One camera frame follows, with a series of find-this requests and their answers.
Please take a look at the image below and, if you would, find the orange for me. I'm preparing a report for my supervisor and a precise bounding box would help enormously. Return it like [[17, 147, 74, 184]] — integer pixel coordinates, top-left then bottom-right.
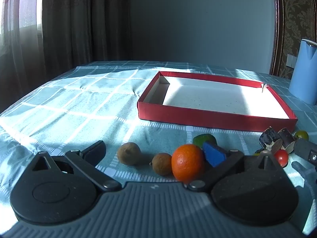
[[171, 144, 206, 182]]

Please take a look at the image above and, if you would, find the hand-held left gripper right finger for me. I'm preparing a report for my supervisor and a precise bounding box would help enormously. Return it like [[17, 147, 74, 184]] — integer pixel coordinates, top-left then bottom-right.
[[187, 142, 283, 192]]

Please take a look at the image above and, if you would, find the brown patterned curtain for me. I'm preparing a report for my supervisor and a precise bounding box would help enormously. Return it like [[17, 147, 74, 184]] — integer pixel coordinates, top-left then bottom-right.
[[41, 0, 132, 85]]

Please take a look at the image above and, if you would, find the dark wooden frame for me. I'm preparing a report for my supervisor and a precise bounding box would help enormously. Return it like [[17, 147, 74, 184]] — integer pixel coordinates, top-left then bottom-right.
[[269, 0, 286, 76]]

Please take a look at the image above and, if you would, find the light blue kettle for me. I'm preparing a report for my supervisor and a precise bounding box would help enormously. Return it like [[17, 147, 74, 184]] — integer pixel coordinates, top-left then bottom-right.
[[288, 39, 317, 105]]

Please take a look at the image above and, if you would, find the brown round kiwi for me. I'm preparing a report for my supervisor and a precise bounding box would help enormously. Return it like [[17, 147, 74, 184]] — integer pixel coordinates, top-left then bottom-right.
[[117, 142, 141, 166]]

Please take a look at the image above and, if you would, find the red cherry tomato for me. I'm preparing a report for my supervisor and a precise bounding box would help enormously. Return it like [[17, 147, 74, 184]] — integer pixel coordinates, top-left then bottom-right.
[[275, 149, 289, 167]]

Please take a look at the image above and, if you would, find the red cardboard box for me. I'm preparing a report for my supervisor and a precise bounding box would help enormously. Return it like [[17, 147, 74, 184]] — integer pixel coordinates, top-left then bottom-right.
[[137, 71, 298, 132]]

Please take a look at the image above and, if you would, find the small brown round fruit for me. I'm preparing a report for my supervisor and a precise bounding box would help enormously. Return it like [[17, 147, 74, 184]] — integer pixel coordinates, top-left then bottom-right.
[[152, 153, 173, 176]]

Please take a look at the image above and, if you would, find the green lime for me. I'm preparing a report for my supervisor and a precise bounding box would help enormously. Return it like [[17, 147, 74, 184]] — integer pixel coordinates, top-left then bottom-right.
[[193, 134, 217, 149]]

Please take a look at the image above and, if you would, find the sheer curtain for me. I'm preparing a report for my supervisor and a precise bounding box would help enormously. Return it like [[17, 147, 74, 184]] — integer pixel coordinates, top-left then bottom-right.
[[0, 0, 46, 112]]

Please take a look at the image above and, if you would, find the checked blue cloth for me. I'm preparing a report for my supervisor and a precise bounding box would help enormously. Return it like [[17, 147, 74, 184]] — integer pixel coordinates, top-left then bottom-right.
[[0, 61, 317, 238]]

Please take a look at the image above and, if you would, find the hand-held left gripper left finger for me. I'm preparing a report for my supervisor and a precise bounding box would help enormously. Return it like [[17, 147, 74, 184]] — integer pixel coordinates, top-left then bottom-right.
[[32, 140, 122, 192]]

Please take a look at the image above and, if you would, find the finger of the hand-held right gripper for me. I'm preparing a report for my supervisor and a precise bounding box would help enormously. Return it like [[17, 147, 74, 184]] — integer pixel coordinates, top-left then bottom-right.
[[293, 138, 317, 171]]

